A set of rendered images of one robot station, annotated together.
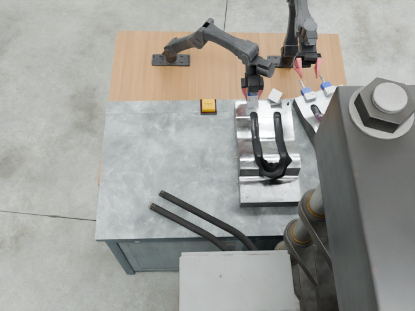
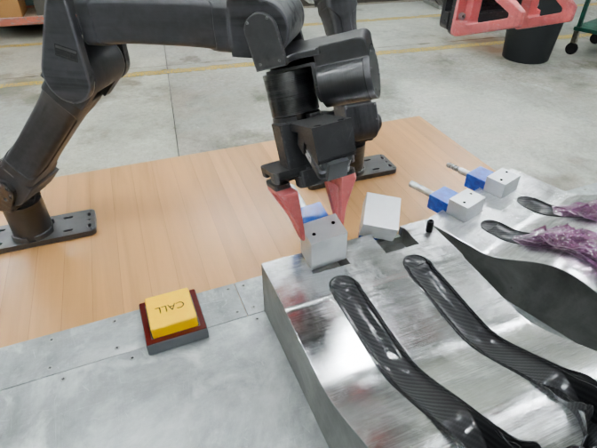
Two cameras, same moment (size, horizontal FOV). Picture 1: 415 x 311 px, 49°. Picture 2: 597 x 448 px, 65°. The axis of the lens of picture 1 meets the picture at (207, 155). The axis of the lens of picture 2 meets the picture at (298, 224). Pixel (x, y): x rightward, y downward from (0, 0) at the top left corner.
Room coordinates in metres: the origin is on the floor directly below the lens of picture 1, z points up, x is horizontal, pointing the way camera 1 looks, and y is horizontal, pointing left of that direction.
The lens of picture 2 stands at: (0.75, -0.02, 1.30)
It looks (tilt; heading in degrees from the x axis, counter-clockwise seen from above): 37 degrees down; 340
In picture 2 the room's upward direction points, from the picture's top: straight up
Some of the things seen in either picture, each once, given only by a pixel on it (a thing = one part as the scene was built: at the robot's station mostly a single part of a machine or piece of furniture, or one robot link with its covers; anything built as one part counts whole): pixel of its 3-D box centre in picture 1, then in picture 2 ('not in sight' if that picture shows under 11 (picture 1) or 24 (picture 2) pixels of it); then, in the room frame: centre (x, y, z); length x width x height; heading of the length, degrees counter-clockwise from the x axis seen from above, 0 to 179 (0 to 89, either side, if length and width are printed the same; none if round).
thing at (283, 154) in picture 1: (270, 141); (465, 352); (0.97, -0.28, 0.92); 0.35 x 0.16 x 0.09; 3
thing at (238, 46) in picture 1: (225, 44); (171, 45); (1.33, -0.06, 1.14); 0.30 x 0.09 x 0.12; 56
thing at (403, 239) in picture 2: (275, 106); (392, 248); (1.19, -0.32, 0.87); 0.05 x 0.05 x 0.04; 3
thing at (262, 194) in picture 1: (266, 149); (457, 396); (0.96, -0.27, 0.87); 0.50 x 0.26 x 0.14; 3
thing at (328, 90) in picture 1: (325, 85); (476, 178); (1.33, -0.57, 0.86); 0.13 x 0.05 x 0.05; 20
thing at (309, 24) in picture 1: (307, 29); not in sight; (1.33, -0.41, 1.24); 0.12 x 0.09 x 0.12; 1
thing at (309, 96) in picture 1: (305, 91); (440, 198); (1.29, -0.47, 0.86); 0.13 x 0.05 x 0.05; 20
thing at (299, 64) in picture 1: (304, 68); (501, 5); (1.17, -0.39, 1.19); 0.09 x 0.07 x 0.07; 1
